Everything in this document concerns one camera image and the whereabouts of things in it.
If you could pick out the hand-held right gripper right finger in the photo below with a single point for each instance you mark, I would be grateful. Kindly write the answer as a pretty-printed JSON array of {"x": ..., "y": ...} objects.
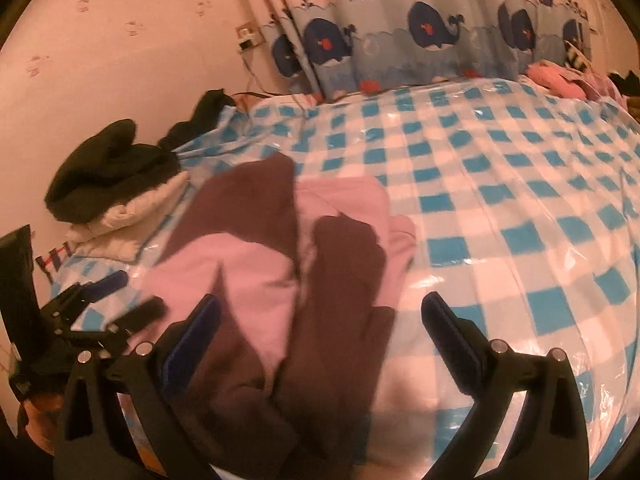
[{"x": 445, "y": 330}]

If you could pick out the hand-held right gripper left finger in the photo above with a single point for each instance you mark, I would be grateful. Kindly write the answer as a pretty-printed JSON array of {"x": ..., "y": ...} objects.
[{"x": 200, "y": 330}]

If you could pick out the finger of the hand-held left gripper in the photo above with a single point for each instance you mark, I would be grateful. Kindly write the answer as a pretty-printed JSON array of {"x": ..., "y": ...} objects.
[
  {"x": 107, "y": 282},
  {"x": 142, "y": 312}
]

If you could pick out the pink and brown jacket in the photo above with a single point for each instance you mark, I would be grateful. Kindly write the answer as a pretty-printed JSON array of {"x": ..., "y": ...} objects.
[{"x": 240, "y": 270}]

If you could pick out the pile of pink clothes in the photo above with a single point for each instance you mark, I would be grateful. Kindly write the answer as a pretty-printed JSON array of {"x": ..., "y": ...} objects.
[{"x": 550, "y": 75}]

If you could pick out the dark clothes pile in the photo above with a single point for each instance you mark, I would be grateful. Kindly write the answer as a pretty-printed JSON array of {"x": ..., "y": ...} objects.
[{"x": 627, "y": 82}]

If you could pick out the person's left hand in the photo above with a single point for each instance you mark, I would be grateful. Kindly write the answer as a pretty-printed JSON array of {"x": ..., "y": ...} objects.
[{"x": 42, "y": 412}]

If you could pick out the red blue striped cloth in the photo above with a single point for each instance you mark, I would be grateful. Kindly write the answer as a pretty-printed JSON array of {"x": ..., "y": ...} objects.
[{"x": 55, "y": 257}]

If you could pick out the white padded jacket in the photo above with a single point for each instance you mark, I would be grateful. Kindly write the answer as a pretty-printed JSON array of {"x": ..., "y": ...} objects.
[{"x": 130, "y": 215}]

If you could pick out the black fleece garment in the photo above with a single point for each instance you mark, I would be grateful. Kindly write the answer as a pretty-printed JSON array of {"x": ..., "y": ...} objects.
[{"x": 105, "y": 175}]

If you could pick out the blue white checkered bed cover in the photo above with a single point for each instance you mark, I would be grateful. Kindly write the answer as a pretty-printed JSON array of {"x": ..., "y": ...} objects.
[{"x": 500, "y": 185}]

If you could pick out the whale print curtain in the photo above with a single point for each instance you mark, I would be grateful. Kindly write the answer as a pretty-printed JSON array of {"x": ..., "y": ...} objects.
[{"x": 400, "y": 55}]

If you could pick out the black white striped cloth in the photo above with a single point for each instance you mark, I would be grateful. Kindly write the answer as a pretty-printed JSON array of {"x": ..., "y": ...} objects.
[{"x": 577, "y": 57}]

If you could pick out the wall socket with charger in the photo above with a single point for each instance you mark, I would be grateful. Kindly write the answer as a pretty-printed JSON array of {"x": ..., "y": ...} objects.
[{"x": 247, "y": 35}]

